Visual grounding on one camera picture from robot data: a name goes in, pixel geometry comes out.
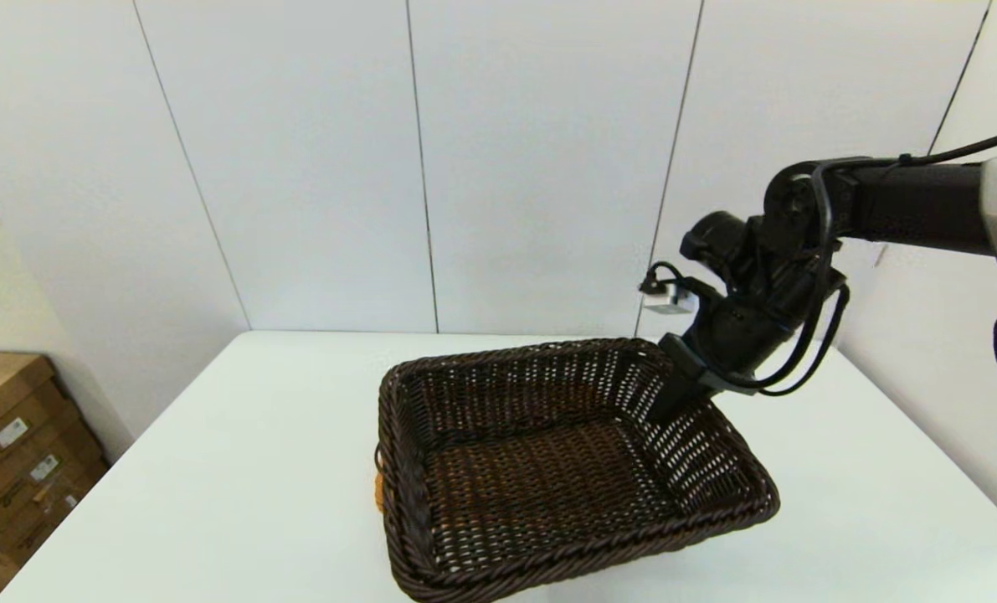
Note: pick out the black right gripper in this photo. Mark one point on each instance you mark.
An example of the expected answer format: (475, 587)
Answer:
(758, 318)

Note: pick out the dark brown wicker basket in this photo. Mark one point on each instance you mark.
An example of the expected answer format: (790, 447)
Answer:
(548, 486)

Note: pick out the orange wicker basket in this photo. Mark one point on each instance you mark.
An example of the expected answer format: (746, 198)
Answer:
(378, 494)

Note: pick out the small silver right wrist camera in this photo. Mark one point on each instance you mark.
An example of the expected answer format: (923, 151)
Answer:
(670, 299)

